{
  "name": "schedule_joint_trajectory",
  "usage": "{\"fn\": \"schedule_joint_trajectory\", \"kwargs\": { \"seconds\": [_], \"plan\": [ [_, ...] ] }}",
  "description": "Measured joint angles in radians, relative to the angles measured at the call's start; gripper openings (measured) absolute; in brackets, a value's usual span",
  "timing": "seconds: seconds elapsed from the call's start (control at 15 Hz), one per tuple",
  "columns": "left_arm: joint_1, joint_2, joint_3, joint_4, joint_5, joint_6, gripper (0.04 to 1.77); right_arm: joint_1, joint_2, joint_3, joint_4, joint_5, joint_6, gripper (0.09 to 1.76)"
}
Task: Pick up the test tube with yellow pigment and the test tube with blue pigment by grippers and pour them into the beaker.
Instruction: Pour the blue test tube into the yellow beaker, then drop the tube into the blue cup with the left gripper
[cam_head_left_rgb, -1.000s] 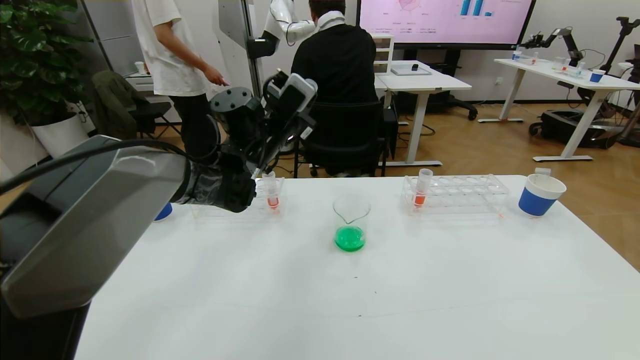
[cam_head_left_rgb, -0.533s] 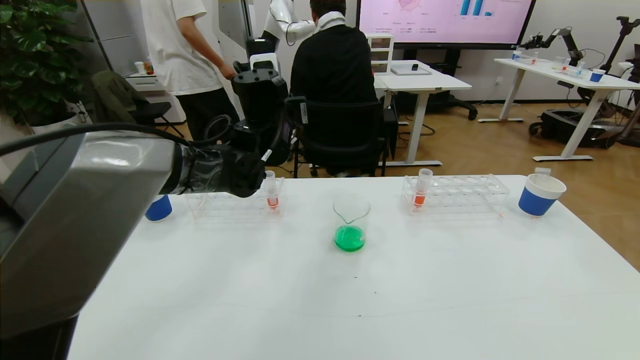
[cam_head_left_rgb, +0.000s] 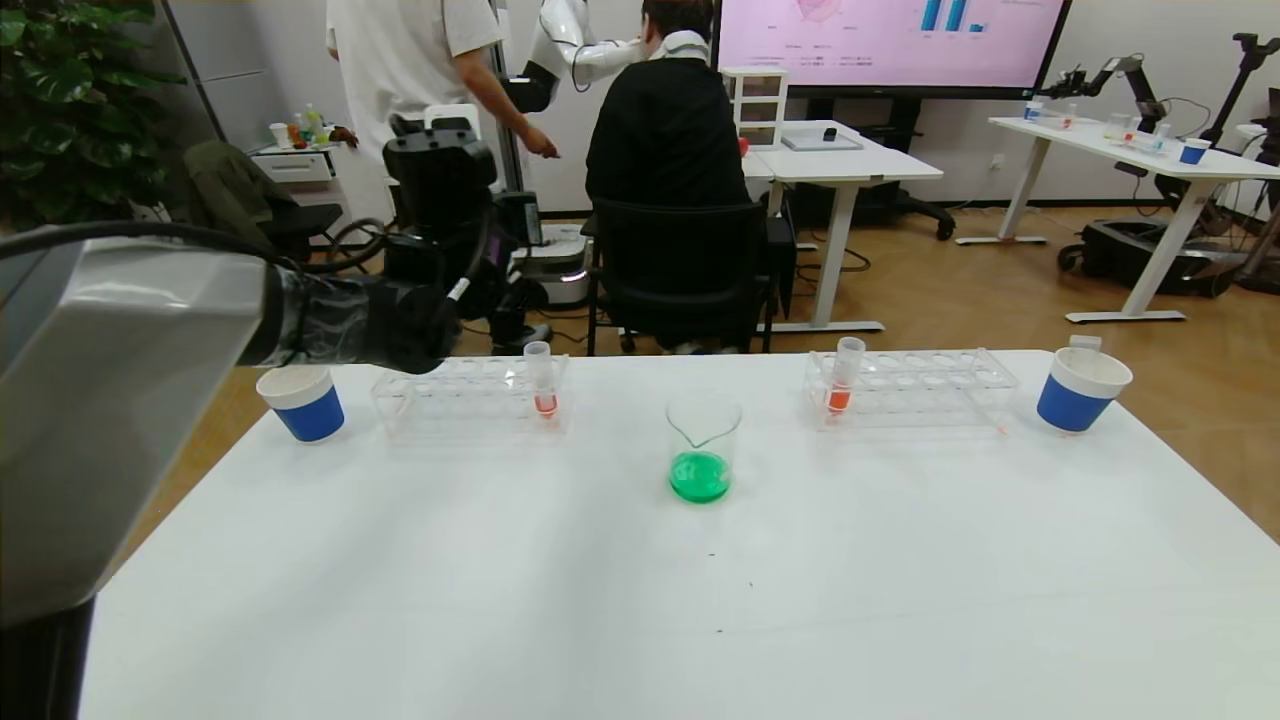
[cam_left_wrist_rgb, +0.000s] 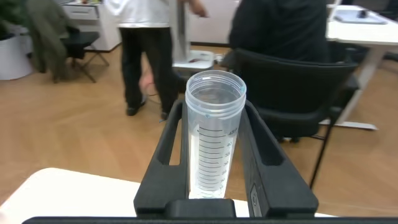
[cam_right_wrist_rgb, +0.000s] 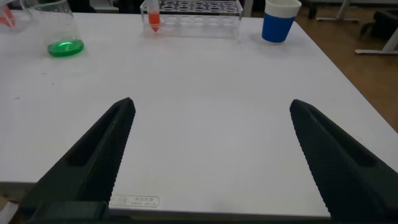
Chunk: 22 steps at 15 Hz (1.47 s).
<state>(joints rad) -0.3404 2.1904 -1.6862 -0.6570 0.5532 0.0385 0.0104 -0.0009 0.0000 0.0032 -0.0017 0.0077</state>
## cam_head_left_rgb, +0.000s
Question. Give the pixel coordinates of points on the black robot arm with gripper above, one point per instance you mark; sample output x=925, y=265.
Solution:
x=1130, y=72

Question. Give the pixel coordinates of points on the black folding chair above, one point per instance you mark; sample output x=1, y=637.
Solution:
x=300, y=225

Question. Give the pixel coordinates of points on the yellow liquid test tube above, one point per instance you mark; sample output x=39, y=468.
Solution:
x=1085, y=342

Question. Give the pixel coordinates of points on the black tripod stand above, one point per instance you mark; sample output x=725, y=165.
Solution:
x=1245, y=80

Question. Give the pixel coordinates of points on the small white paper cup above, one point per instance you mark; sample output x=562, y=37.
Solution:
x=279, y=135

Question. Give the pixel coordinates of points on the small blue paper cup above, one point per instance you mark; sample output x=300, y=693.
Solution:
x=1192, y=153

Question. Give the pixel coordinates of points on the dark green jacket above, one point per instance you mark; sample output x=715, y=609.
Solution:
x=225, y=185

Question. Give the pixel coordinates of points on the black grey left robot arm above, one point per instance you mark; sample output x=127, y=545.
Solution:
x=120, y=400

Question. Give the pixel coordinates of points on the grey flat tray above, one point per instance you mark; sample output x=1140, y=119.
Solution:
x=820, y=143

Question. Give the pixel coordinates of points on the clear acrylic tube rack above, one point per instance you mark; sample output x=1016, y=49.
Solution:
x=930, y=390
x=485, y=400

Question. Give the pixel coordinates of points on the blue white paper cup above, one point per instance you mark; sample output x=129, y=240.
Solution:
x=1080, y=400
x=310, y=410

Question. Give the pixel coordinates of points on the standing person white shirt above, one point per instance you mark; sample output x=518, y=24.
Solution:
x=400, y=60

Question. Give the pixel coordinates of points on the red liquid test tube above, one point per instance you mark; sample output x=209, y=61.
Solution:
x=545, y=385
x=840, y=385

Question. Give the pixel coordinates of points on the tall white robot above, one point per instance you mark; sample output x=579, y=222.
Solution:
x=565, y=45

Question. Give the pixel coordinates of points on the green leafy plant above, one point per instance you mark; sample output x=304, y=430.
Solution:
x=70, y=110

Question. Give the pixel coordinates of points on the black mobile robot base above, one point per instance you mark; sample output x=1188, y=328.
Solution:
x=1140, y=255

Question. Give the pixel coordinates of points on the white drawer cabinet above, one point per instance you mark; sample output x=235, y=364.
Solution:
x=295, y=165

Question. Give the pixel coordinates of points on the black office chair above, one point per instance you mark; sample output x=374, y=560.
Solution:
x=680, y=270

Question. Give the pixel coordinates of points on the large display screen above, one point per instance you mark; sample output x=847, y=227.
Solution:
x=880, y=40

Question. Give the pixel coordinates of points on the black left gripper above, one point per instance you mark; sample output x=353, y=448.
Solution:
x=515, y=260

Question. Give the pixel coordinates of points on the clear glass beaker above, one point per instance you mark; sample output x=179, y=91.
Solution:
x=700, y=470

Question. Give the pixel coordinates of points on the black display stand base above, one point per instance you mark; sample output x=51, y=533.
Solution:
x=910, y=200

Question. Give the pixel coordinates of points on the white drawer organizer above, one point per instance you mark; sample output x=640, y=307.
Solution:
x=755, y=105

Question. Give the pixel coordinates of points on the white neck headset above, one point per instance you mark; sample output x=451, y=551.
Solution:
x=685, y=42

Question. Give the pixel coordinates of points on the seated person black sweater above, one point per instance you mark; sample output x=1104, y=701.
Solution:
x=665, y=130

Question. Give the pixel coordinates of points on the white height-adjustable desk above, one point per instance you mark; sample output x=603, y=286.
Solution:
x=850, y=165
x=1120, y=150

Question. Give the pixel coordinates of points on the small clear tube rack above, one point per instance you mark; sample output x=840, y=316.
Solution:
x=1142, y=140
x=1050, y=118

